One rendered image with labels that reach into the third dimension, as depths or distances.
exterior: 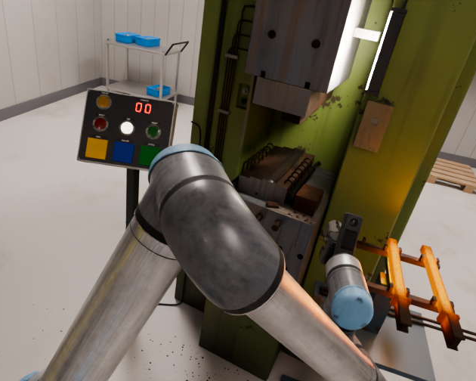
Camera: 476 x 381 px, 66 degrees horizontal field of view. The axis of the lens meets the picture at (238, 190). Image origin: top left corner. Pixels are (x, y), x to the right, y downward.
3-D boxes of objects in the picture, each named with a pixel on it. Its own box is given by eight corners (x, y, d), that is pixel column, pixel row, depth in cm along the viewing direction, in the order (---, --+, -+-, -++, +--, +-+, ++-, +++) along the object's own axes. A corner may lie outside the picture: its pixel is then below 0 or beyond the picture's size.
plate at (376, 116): (377, 153, 132) (394, 106, 123) (352, 145, 134) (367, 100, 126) (378, 151, 133) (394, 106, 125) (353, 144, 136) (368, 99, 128)
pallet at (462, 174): (465, 171, 484) (468, 164, 479) (483, 196, 417) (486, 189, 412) (378, 150, 503) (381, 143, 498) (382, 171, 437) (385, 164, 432)
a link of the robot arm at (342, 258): (335, 258, 89) (372, 271, 89) (332, 247, 93) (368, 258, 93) (320, 286, 93) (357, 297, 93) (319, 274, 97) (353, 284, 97)
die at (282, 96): (304, 118, 126) (312, 90, 121) (251, 103, 132) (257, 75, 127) (331, 97, 160) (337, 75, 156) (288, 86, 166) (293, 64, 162)
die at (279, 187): (282, 205, 142) (287, 187, 138) (236, 188, 149) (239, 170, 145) (310, 169, 177) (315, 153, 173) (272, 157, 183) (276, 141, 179)
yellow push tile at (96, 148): (104, 159, 139) (107, 140, 139) (84, 156, 139) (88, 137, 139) (105, 159, 141) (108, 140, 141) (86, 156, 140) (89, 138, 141)
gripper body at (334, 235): (317, 250, 108) (321, 277, 97) (329, 227, 104) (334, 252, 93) (342, 258, 108) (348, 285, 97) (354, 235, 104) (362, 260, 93)
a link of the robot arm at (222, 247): (242, 213, 37) (410, 401, 77) (211, 159, 47) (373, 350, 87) (153, 281, 38) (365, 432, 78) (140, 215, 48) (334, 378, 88)
